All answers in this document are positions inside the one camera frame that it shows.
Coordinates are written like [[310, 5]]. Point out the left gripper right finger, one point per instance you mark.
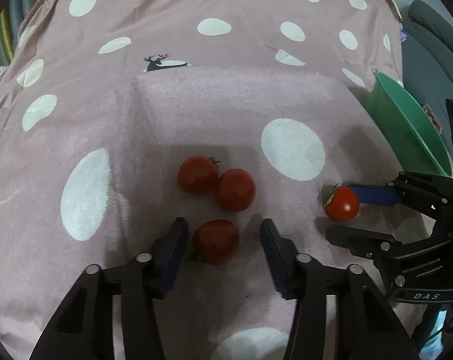
[[367, 327]]

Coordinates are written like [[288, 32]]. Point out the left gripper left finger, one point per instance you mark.
[[81, 327]]

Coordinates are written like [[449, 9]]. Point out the small red tomato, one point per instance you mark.
[[198, 174], [215, 242], [235, 190]]

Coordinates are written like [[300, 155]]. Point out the green plastic bowl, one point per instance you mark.
[[407, 128]]

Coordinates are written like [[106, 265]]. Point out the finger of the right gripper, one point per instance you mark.
[[377, 195], [360, 243]]

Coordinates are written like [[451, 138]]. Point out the pink polka dot cloth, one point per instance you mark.
[[105, 99]]

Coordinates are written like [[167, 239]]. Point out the small red tomato front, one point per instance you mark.
[[235, 190]]

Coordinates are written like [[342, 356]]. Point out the small red tomato back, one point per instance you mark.
[[198, 174]]

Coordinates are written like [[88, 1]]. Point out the large red tomato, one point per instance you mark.
[[340, 203]]

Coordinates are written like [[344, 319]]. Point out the grey sofa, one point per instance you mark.
[[428, 59]]

